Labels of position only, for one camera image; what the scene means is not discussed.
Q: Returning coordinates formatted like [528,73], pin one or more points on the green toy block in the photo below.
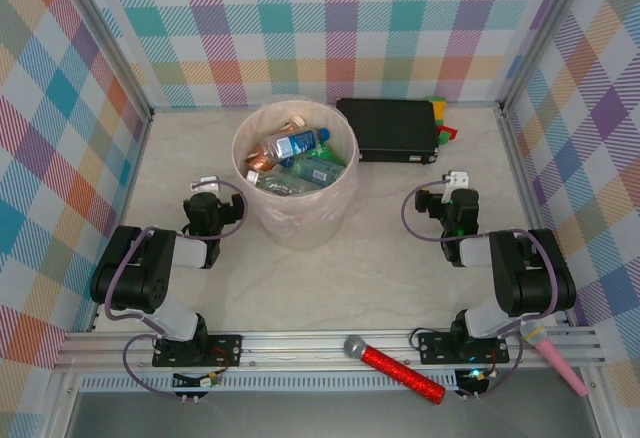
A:
[433,100]

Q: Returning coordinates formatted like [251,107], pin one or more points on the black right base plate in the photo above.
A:
[432,348]

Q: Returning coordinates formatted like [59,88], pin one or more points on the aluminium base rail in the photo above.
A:
[300,343]

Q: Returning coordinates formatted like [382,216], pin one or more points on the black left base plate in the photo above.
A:
[227,350]

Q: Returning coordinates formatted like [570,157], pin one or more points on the red glitter microphone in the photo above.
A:
[400,365]

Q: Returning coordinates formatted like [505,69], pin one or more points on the black case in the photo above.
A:
[385,128]

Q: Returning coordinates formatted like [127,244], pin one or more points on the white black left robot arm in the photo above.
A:
[170,318]

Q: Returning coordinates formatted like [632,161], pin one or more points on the aluminium frame post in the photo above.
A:
[542,33]
[112,40]

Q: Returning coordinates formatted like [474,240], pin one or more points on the pink bin with plastic liner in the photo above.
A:
[300,223]

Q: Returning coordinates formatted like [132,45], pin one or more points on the red toy block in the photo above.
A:
[446,134]

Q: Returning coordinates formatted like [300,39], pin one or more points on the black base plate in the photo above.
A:
[227,350]
[432,348]

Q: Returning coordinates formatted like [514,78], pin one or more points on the clear bottle light-blue label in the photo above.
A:
[295,144]

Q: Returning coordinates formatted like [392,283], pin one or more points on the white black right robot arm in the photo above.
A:
[530,278]

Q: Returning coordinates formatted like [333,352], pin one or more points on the brown tea bottle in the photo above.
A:
[260,159]

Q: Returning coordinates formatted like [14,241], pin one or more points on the yellow toy block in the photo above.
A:
[439,110]

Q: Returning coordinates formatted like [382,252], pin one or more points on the green soda bottle yellow cap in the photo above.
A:
[325,155]

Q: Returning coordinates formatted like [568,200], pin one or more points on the pink microphone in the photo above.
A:
[555,355]

